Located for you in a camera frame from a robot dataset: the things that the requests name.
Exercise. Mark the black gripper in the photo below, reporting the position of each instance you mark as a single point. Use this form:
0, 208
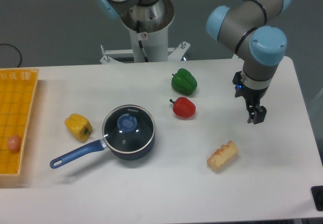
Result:
252, 98

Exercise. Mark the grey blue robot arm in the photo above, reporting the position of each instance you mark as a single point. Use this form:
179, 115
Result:
243, 30

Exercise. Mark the glass lid with blue knob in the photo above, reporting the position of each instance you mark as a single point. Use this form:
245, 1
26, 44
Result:
128, 129

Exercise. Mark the toy bread slice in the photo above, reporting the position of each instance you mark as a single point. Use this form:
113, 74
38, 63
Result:
222, 156

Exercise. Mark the red bell pepper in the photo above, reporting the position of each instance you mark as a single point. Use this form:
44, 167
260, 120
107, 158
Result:
183, 107

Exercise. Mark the green bell pepper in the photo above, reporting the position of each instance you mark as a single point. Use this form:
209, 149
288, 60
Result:
183, 82

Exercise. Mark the black object at table edge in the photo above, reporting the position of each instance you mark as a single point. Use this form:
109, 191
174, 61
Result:
317, 194

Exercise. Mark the yellow bell pepper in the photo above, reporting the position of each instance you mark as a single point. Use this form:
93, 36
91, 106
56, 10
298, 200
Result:
79, 127

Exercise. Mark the yellow plastic basket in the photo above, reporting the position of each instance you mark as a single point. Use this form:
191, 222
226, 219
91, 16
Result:
18, 87

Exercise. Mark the brown egg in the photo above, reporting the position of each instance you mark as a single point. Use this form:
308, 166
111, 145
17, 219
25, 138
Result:
14, 143

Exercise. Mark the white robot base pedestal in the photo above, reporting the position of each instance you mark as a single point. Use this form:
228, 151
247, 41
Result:
148, 30

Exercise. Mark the blue saucepan with handle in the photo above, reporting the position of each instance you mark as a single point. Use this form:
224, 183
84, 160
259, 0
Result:
95, 146

